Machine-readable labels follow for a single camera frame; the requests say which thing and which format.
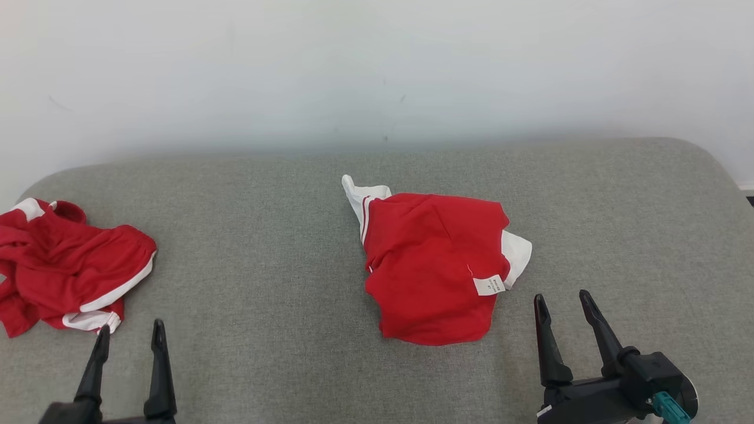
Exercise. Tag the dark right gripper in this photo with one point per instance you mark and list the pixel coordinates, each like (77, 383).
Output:
(607, 400)

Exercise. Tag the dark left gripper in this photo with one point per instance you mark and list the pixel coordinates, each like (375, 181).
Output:
(70, 414)

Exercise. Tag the red shorts with white stripe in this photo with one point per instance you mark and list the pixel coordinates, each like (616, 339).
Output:
(65, 265)

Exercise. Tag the red jersey with navy number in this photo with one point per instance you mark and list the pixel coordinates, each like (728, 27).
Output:
(430, 265)

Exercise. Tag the grey fabric sofa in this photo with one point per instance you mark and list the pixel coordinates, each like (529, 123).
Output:
(265, 265)

